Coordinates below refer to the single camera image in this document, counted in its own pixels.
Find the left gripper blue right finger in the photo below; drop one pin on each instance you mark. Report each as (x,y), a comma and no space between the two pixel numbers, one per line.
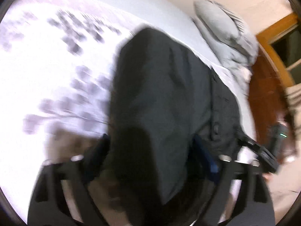
(206,160)

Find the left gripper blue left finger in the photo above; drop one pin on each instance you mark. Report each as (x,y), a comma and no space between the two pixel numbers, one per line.
(94,159)

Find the black pants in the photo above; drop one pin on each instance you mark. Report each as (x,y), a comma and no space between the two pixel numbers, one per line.
(164,95)

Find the person's right hand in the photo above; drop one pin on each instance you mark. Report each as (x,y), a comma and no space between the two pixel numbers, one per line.
(288,150)

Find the wooden headboard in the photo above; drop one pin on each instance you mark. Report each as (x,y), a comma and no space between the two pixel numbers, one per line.
(268,104)

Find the grey folded quilt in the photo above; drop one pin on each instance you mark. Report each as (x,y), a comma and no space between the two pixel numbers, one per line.
(230,38)

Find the white floral bed cover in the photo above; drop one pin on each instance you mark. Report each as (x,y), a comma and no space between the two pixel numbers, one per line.
(57,65)

